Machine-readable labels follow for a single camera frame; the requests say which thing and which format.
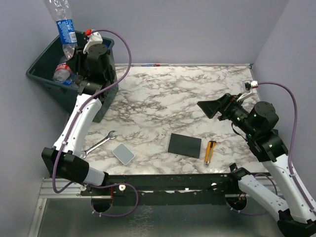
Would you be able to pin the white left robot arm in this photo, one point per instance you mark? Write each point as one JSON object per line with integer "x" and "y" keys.
{"x": 64, "y": 158}

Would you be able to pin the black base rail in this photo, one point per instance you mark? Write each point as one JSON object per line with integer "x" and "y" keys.
{"x": 187, "y": 189}

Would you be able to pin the black rectangular box centre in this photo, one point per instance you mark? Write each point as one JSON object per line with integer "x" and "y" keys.
{"x": 184, "y": 145}

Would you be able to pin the pepsi bottle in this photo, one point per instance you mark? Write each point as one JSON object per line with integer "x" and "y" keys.
{"x": 61, "y": 13}

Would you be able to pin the dark green plastic bin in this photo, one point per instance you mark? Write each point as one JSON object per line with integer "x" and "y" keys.
{"x": 42, "y": 71}

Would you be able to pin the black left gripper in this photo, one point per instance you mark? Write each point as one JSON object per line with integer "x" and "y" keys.
{"x": 76, "y": 63}

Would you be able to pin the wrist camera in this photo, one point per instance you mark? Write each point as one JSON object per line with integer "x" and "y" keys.
{"x": 93, "y": 38}
{"x": 249, "y": 87}

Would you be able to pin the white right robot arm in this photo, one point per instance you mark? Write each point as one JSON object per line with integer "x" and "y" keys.
{"x": 293, "y": 215}

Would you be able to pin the silver wrench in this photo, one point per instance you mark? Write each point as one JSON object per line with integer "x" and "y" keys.
{"x": 111, "y": 135}

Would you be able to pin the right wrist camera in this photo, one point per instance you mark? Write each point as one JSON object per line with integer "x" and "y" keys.
{"x": 249, "y": 87}

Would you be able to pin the white grey rectangular case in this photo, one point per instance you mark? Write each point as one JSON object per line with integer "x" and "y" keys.
{"x": 123, "y": 154}

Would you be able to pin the red label bottle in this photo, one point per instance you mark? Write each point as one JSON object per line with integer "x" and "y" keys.
{"x": 62, "y": 73}

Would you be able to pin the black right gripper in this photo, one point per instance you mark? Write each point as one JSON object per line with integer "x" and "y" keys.
{"x": 224, "y": 104}

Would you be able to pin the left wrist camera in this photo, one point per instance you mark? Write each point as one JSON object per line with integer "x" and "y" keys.
{"x": 93, "y": 38}

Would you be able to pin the yellow utility knife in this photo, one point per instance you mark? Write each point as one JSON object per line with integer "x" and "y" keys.
{"x": 209, "y": 152}

